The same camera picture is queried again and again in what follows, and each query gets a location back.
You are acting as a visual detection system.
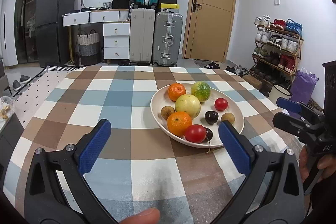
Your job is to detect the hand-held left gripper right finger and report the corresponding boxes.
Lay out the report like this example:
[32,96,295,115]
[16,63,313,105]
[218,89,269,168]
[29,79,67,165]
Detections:
[210,120,306,224]

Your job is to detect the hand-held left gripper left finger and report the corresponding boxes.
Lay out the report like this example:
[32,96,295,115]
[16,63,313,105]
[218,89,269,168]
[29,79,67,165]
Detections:
[24,118,118,224]

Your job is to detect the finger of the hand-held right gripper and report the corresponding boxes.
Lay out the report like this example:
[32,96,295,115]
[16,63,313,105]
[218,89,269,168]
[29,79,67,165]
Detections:
[272,112,319,144]
[276,97,326,126]

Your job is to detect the dark cherry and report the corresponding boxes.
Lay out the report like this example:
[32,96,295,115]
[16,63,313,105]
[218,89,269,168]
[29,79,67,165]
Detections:
[204,128,214,153]

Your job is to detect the brown longan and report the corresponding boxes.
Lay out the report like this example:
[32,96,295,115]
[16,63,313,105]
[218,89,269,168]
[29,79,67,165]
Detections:
[161,106,176,120]
[221,112,236,125]

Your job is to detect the dark purple plum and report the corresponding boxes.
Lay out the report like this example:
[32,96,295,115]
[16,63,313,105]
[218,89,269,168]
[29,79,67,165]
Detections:
[205,111,219,125]

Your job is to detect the red cherry tomato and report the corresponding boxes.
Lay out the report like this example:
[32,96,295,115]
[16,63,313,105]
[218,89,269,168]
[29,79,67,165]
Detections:
[214,98,228,111]
[184,124,207,143]

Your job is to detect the orange mandarin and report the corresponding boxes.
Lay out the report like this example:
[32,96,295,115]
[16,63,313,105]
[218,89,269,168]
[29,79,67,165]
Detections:
[167,111,193,136]
[168,84,186,102]

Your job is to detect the yellow-green passion fruit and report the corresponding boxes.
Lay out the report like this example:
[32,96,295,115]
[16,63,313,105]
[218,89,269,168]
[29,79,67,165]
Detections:
[175,94,201,119]

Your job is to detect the green speckled passion fruit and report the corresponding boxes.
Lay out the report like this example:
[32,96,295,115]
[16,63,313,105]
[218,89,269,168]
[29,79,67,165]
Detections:
[190,81,211,103]

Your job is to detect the white round plate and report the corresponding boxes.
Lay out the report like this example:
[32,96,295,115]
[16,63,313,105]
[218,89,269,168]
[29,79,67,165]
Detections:
[150,84,245,148]

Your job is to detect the person's right hand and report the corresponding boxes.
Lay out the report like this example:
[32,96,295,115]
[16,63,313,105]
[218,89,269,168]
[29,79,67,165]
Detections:
[299,147,336,182]

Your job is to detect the person's left hand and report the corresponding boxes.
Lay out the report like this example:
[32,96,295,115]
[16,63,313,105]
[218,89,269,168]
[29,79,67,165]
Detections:
[117,208,161,224]

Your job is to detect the patterned doormat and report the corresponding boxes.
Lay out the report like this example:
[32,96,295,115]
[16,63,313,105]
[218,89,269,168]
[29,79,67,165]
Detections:
[307,98,324,113]

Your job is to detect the white bucket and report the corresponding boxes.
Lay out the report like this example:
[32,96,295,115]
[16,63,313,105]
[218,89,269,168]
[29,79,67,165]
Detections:
[269,84,292,106]

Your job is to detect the purple bag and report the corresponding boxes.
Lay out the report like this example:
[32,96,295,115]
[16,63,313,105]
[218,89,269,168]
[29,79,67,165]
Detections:
[289,68,319,105]

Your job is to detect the checkered tablecloth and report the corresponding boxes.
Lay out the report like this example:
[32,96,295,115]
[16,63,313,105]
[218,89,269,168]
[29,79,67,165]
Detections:
[5,65,302,224]

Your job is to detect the brown cardboard box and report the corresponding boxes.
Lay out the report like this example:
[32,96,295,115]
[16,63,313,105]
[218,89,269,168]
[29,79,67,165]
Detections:
[241,74,263,90]

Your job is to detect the shoe rack with shoes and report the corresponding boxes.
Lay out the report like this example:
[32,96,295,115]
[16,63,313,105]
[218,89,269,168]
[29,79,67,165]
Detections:
[253,15,303,83]

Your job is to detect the pile of dark shoes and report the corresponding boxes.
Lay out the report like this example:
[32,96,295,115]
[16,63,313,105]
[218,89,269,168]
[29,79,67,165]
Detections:
[226,65,248,76]

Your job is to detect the wooden shoe rack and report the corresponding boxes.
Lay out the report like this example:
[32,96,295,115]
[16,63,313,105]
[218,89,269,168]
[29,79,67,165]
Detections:
[249,25,303,93]

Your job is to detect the dotted beige rug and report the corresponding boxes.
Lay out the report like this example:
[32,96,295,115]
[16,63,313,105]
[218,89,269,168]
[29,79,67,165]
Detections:
[14,64,76,130]

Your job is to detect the dark side cabinet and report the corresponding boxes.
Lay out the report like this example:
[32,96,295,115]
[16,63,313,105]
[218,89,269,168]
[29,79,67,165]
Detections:
[0,114,24,180]

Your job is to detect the clear snack bag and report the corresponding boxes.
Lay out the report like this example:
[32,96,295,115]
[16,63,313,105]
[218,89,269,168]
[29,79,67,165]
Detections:
[0,95,16,122]

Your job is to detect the woven laundry basket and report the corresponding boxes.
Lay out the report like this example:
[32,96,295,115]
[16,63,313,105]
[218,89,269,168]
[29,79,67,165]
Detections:
[77,30,101,65]

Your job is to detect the white desk with drawers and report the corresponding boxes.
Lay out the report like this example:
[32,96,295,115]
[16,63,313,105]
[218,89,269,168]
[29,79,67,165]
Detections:
[62,9,131,65]

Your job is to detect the wooden door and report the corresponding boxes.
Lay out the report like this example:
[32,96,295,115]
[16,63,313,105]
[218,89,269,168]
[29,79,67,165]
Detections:
[182,0,238,63]

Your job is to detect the beige suitcase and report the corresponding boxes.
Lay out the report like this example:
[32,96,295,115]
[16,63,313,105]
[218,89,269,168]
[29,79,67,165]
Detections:
[129,7,156,65]

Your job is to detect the silver suitcase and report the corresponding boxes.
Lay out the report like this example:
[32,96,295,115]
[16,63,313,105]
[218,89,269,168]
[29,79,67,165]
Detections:
[152,12,184,67]

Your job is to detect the dark grey refrigerator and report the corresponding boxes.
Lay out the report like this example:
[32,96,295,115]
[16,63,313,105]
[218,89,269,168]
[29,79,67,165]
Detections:
[35,0,79,67]

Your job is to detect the glass door cabinet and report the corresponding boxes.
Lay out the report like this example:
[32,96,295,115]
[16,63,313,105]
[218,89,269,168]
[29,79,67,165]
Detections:
[16,0,42,64]

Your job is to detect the black storage box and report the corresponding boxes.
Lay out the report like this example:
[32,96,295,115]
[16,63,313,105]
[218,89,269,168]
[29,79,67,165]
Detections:
[112,0,132,10]

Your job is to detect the yellow and black shoe box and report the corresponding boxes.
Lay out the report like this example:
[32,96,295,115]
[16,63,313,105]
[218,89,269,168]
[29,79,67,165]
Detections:
[160,3,180,13]

